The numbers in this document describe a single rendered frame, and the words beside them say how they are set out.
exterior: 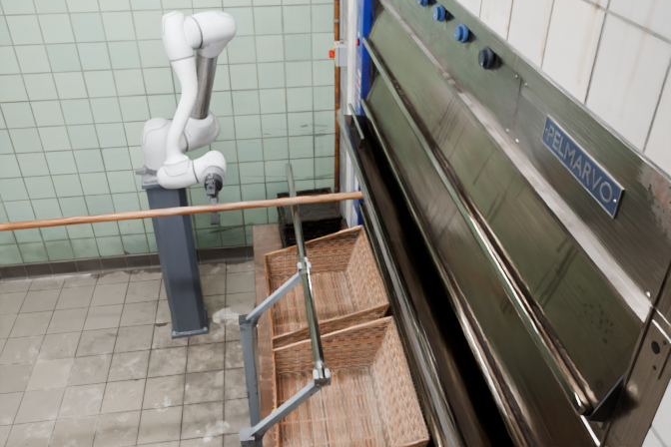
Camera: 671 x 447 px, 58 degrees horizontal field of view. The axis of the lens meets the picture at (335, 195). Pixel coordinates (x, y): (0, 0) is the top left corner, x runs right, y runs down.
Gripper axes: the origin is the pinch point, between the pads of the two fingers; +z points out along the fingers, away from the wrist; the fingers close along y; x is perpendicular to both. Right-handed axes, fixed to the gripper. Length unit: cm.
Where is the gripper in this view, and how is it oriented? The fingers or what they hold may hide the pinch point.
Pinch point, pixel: (213, 208)
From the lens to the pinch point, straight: 238.4
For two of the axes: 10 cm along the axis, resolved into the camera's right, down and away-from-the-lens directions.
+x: -9.9, 0.8, -1.3
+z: 1.5, 5.3, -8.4
